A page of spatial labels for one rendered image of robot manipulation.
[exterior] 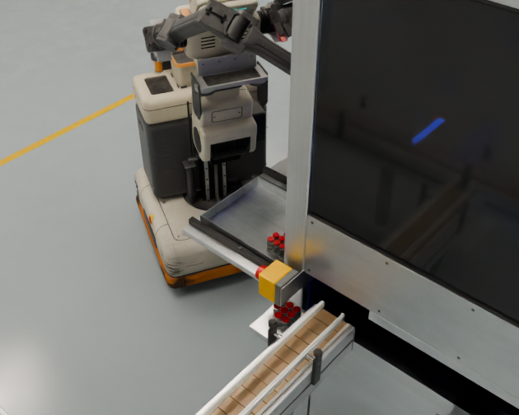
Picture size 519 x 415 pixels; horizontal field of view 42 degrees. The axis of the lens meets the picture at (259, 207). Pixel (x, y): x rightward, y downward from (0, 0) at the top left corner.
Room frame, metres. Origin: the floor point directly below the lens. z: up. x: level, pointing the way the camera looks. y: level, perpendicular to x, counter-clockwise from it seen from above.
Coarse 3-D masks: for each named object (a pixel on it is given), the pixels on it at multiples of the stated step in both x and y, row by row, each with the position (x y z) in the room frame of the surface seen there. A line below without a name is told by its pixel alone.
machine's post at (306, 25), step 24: (312, 0) 1.22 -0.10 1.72; (312, 24) 1.22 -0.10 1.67; (312, 48) 1.22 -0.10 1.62; (312, 72) 1.21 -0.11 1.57; (312, 96) 1.21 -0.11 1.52; (312, 120) 1.21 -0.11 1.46; (288, 144) 1.25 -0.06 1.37; (312, 144) 1.22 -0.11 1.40; (288, 168) 1.25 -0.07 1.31; (288, 192) 1.25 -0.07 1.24; (288, 216) 1.25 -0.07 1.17; (288, 240) 1.24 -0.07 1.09; (288, 264) 1.24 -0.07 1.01
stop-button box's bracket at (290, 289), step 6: (300, 276) 1.20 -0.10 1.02; (288, 282) 1.16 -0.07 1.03; (294, 282) 1.18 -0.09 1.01; (300, 282) 1.20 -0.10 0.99; (282, 288) 1.14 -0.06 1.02; (288, 288) 1.16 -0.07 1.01; (294, 288) 1.18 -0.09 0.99; (300, 288) 1.20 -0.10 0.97; (282, 294) 1.14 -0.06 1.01; (288, 294) 1.16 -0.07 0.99; (294, 294) 1.18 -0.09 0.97; (282, 300) 1.14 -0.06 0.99
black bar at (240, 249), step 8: (192, 224) 1.54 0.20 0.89; (200, 224) 1.52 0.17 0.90; (208, 232) 1.49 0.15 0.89; (216, 232) 1.49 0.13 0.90; (224, 240) 1.45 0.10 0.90; (232, 240) 1.45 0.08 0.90; (232, 248) 1.43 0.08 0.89; (240, 248) 1.42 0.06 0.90; (248, 256) 1.39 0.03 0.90; (256, 256) 1.39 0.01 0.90; (256, 264) 1.37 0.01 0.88; (264, 264) 1.35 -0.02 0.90
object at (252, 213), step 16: (240, 192) 1.67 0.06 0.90; (256, 192) 1.70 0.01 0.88; (272, 192) 1.70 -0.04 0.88; (224, 208) 1.62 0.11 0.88; (240, 208) 1.62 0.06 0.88; (256, 208) 1.62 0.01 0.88; (272, 208) 1.62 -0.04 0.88; (208, 224) 1.52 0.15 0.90; (224, 224) 1.54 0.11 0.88; (240, 224) 1.54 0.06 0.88; (256, 224) 1.54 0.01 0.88; (272, 224) 1.54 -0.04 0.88; (240, 240) 1.44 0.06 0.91; (256, 240) 1.47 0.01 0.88; (272, 256) 1.40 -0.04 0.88
